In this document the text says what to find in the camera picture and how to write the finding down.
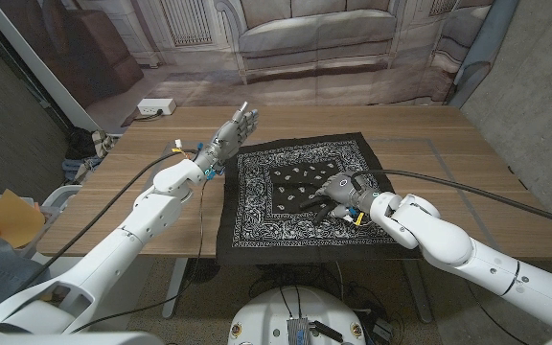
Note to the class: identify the black plug on torso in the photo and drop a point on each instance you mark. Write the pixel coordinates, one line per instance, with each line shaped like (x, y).
(328, 331)

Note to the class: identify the black paisley bandana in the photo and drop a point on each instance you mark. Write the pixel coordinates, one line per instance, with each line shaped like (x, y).
(257, 201)

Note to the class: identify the white slanted beam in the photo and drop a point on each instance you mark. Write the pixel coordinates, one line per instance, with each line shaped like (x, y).
(65, 100)

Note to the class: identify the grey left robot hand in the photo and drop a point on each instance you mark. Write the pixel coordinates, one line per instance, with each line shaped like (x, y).
(228, 139)

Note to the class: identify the silver finned electronics box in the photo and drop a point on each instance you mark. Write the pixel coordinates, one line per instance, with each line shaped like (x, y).
(298, 331)

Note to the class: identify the yellow paper envelope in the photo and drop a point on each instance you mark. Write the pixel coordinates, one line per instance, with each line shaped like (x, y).
(15, 218)

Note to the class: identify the black bag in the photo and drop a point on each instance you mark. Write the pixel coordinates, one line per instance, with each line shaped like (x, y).
(80, 144)

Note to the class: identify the white power strip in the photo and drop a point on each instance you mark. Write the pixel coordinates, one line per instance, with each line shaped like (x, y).
(156, 106)

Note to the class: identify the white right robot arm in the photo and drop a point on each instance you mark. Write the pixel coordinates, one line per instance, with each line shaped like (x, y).
(472, 259)

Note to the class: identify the white plastic bin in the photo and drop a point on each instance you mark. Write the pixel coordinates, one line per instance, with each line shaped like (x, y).
(62, 194)

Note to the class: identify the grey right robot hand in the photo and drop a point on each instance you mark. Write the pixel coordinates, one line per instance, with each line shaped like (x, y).
(343, 189)

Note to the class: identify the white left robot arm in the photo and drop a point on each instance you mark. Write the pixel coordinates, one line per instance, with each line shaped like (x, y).
(127, 239)

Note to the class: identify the blue cloth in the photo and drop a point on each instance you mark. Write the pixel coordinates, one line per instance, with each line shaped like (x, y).
(77, 167)

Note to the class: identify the printed sofa room backdrop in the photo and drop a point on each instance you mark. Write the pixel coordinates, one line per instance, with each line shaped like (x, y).
(305, 48)

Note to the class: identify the plaid cloth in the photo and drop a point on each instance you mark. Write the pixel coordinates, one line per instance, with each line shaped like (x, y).
(106, 140)

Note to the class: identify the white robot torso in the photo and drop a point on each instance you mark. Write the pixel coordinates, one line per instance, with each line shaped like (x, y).
(266, 316)

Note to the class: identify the blue-grey rolled backdrop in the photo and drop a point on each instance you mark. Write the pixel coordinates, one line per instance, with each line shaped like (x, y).
(484, 43)

